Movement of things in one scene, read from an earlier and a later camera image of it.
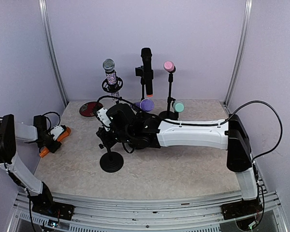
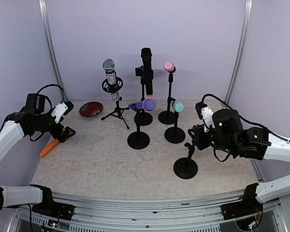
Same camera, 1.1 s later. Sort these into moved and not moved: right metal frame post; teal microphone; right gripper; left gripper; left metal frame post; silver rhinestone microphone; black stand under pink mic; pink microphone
Moved: right gripper; left gripper
Not moved: right metal frame post; silver rhinestone microphone; pink microphone; black stand under pink mic; teal microphone; left metal frame post
